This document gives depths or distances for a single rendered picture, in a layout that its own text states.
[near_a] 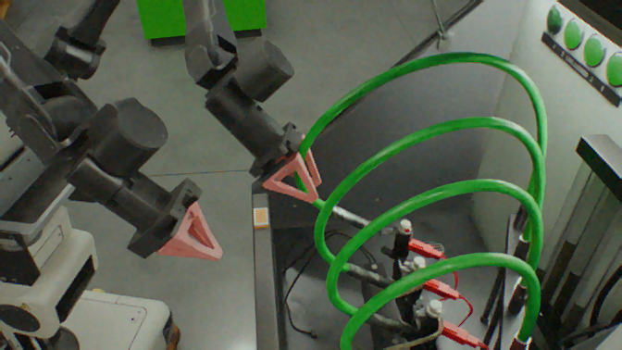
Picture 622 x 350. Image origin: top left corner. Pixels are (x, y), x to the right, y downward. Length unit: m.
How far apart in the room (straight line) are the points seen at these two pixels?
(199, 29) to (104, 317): 1.29
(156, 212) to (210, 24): 0.30
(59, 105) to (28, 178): 0.57
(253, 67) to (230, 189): 2.01
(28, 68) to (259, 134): 0.28
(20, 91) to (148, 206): 0.18
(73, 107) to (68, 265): 0.75
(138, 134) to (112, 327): 1.34
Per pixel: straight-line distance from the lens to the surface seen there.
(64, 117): 0.62
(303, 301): 1.10
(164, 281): 2.28
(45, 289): 1.30
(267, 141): 0.69
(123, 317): 1.85
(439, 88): 1.08
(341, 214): 0.79
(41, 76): 0.65
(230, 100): 0.69
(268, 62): 0.65
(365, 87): 0.66
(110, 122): 0.57
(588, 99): 0.89
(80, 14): 1.14
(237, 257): 2.30
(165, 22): 4.14
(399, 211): 0.58
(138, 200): 0.61
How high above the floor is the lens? 1.71
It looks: 39 degrees down
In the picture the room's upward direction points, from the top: straight up
